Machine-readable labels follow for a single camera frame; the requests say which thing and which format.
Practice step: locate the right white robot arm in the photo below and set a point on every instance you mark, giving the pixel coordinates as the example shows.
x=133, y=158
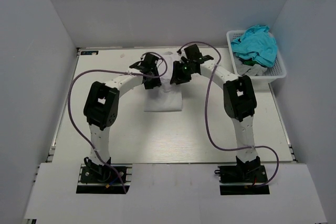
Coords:
x=239, y=101

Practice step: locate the teal t-shirt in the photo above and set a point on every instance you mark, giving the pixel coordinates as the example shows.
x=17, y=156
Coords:
x=255, y=44

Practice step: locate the white plastic basket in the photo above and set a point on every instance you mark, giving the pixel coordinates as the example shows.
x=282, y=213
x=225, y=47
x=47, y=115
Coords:
x=278, y=71

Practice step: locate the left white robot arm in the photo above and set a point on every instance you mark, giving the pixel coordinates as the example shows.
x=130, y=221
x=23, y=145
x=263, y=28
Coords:
x=101, y=107

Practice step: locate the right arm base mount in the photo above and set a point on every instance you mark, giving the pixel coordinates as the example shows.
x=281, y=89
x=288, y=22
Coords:
x=247, y=178

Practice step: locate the green cloth in basket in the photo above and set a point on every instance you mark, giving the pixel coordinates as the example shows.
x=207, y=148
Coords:
x=251, y=62

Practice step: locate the blue label sticker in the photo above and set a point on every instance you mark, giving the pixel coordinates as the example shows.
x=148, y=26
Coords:
x=89, y=52

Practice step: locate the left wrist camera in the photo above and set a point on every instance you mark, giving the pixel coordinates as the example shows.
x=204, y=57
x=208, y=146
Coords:
x=149, y=61

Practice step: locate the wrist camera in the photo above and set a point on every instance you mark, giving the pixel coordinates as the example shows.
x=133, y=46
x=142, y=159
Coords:
x=193, y=53
x=149, y=61

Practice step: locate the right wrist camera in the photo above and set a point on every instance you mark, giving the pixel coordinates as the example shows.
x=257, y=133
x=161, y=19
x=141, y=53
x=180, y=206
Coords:
x=193, y=53

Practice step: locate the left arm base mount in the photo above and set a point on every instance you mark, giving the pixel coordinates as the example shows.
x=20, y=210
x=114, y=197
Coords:
x=102, y=180

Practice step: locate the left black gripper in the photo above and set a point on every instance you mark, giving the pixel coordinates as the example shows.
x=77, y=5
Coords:
x=156, y=82

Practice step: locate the white t-shirt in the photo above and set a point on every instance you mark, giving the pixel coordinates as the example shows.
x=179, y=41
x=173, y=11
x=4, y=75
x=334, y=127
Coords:
x=167, y=97

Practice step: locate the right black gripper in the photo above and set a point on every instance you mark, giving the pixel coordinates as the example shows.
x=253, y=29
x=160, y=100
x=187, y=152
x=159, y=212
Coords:
x=177, y=76

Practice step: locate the grey white cloth in basket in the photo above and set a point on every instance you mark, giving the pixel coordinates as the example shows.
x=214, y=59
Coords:
x=247, y=70

